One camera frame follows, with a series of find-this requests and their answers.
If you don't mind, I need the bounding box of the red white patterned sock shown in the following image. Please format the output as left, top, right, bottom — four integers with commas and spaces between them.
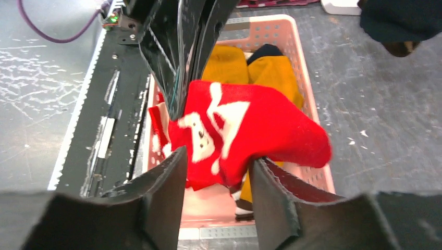
149, 80, 332, 190

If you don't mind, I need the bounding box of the white metal drying rack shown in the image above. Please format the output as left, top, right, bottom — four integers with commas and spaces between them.
321, 0, 361, 16

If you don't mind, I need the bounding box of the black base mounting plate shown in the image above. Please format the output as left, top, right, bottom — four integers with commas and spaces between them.
46, 0, 163, 198

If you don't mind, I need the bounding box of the pink perforated plastic basket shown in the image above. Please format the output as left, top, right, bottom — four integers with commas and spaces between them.
146, 14, 335, 228

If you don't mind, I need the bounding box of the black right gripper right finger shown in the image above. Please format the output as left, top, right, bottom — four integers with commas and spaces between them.
250, 158, 441, 249

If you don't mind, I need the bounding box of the argyle brown yellow sock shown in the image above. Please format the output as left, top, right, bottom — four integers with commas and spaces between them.
382, 41, 421, 57

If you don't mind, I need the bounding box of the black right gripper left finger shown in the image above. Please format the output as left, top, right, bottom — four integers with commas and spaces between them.
1, 147, 187, 249

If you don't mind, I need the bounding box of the yellow cloth in basket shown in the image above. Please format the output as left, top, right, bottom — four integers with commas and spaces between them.
193, 45, 303, 110

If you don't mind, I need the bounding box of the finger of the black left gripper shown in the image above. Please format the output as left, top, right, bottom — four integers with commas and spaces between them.
190, 0, 239, 80
139, 1, 185, 120

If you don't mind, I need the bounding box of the black cloth in basket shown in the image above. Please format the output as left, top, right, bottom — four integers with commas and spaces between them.
247, 44, 283, 65

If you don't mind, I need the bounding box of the pink camouflage folded cloth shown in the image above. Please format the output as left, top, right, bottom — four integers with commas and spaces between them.
237, 0, 320, 8

